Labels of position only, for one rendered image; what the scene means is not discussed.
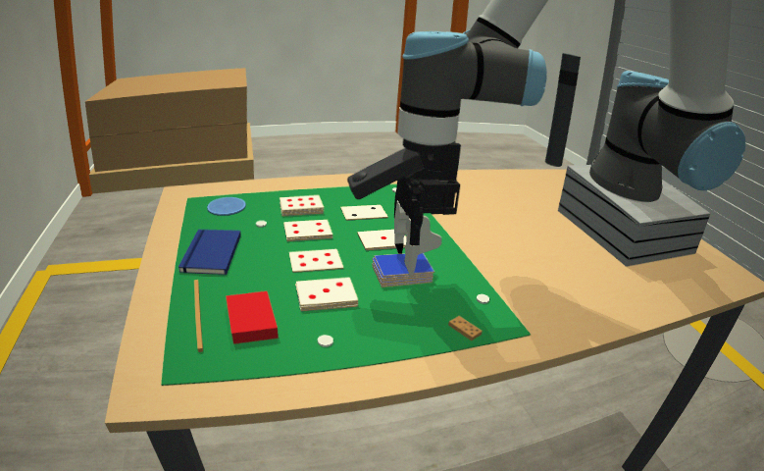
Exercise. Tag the red rectangular block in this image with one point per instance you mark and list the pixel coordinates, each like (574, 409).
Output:
(251, 317)

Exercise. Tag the green felt mat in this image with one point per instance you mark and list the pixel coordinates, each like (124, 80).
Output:
(390, 324)

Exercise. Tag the thin wooden stick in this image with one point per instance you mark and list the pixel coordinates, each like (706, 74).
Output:
(197, 316)

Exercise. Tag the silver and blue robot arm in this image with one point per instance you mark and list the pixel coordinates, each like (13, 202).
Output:
(695, 140)

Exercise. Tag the white playing card with black pips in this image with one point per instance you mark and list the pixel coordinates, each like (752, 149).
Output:
(363, 212)

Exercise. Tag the dark blue notebook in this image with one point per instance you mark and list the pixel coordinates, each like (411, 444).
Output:
(210, 252)

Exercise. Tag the blue flat disc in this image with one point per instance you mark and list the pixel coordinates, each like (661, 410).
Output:
(226, 206)

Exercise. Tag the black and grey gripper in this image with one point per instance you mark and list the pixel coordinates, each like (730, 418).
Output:
(429, 185)

